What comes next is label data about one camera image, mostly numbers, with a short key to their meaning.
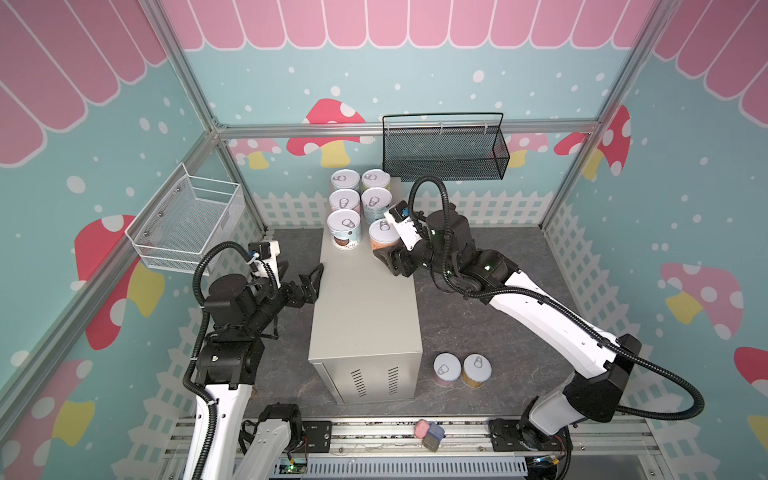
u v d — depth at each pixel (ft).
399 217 1.79
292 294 1.87
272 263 1.81
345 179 2.49
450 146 3.09
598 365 1.34
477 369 2.63
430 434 2.43
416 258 1.90
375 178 2.49
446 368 2.60
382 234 2.09
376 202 2.32
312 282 1.91
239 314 1.53
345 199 2.33
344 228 2.15
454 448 2.43
